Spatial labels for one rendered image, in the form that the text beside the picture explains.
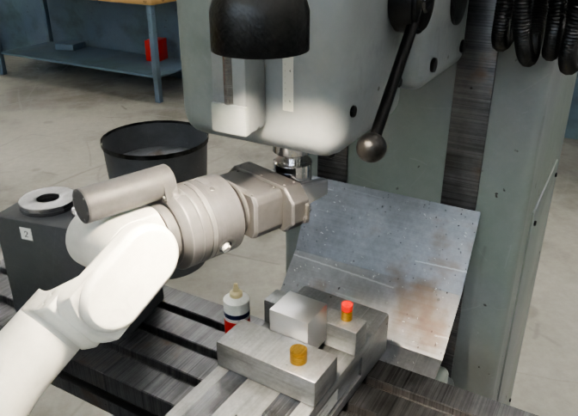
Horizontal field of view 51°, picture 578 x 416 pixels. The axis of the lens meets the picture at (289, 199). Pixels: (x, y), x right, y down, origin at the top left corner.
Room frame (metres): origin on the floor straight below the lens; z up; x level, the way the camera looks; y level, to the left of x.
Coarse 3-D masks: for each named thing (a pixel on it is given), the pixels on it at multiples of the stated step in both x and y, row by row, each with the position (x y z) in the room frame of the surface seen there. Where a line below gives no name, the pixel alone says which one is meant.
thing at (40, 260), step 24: (48, 192) 0.92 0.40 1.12; (0, 216) 0.86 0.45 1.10; (24, 216) 0.85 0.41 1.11; (48, 216) 0.85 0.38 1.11; (72, 216) 0.84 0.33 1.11; (0, 240) 0.86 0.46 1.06; (24, 240) 0.84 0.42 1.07; (48, 240) 0.82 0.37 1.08; (24, 264) 0.84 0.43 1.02; (48, 264) 0.83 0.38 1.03; (72, 264) 0.81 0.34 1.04; (24, 288) 0.85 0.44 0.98; (48, 288) 0.83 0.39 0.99; (144, 312) 0.84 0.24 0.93
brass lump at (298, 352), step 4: (296, 344) 0.62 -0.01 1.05; (300, 344) 0.62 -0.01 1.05; (292, 348) 0.61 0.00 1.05; (296, 348) 0.61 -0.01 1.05; (300, 348) 0.61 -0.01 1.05; (304, 348) 0.61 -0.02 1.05; (292, 352) 0.60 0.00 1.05; (296, 352) 0.60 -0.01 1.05; (300, 352) 0.60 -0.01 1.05; (304, 352) 0.60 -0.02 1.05; (292, 356) 0.60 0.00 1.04; (296, 356) 0.59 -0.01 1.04; (300, 356) 0.59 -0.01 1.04; (304, 356) 0.60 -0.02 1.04; (292, 360) 0.60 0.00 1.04; (296, 360) 0.59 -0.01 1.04; (300, 360) 0.59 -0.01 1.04; (304, 360) 0.60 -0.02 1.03; (296, 364) 0.59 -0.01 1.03; (300, 364) 0.59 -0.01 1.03
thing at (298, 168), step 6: (276, 156) 0.69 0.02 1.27; (282, 156) 0.69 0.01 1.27; (306, 156) 0.69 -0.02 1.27; (276, 162) 0.67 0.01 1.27; (282, 162) 0.67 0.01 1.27; (288, 162) 0.67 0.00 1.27; (294, 162) 0.67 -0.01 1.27; (300, 162) 0.67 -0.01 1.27; (306, 162) 0.67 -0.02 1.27; (276, 168) 0.67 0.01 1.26; (282, 168) 0.66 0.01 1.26; (288, 168) 0.66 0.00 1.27; (294, 168) 0.66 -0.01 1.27; (300, 168) 0.66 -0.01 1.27; (306, 168) 0.66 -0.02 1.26
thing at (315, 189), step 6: (312, 180) 0.67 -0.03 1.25; (318, 180) 0.67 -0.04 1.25; (324, 180) 0.67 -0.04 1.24; (306, 186) 0.65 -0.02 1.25; (312, 186) 0.66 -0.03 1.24; (318, 186) 0.67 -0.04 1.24; (324, 186) 0.67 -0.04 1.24; (306, 192) 0.65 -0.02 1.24; (312, 192) 0.66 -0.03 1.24; (318, 192) 0.67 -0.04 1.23; (324, 192) 0.67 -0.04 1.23; (312, 198) 0.66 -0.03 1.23; (318, 198) 0.67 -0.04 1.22
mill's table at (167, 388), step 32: (0, 288) 0.93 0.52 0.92; (0, 320) 0.84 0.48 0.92; (160, 320) 0.84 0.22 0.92; (192, 320) 0.86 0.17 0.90; (256, 320) 0.84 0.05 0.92; (96, 352) 0.75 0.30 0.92; (128, 352) 0.76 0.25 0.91; (160, 352) 0.75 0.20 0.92; (192, 352) 0.75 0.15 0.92; (64, 384) 0.76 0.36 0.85; (96, 384) 0.72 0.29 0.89; (128, 384) 0.68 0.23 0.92; (160, 384) 0.68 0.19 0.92; (192, 384) 0.70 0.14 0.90; (384, 384) 0.69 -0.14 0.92; (416, 384) 0.68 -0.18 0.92; (448, 384) 0.68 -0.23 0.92
